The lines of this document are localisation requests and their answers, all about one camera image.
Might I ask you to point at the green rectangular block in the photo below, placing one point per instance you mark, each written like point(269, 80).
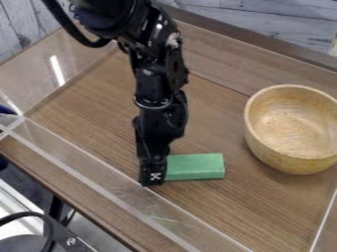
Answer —
point(195, 167)

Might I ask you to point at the light wooden bowl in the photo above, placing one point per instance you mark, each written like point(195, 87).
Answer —
point(290, 128)

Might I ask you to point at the clear acrylic tray wall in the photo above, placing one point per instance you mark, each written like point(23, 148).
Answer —
point(70, 138)

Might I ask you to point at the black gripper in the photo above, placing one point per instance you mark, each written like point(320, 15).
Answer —
point(158, 127)

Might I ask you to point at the grey metal base plate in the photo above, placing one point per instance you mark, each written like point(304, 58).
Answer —
point(62, 241)

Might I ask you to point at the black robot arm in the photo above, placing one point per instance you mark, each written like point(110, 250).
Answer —
point(149, 36)

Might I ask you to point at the black table leg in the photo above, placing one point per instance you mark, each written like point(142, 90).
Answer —
point(55, 208)

